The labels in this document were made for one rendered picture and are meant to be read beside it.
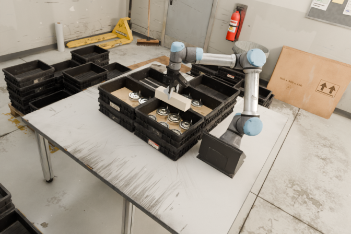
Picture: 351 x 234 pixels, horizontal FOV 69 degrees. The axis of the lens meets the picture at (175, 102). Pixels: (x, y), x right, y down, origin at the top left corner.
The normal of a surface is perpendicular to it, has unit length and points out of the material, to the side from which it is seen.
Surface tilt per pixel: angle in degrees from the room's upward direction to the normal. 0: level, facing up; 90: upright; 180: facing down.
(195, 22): 90
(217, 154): 90
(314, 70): 82
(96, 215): 0
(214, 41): 90
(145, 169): 0
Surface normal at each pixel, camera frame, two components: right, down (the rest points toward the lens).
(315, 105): -0.51, 0.09
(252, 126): 0.21, 0.14
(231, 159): -0.58, 0.36
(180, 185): 0.15, -0.84
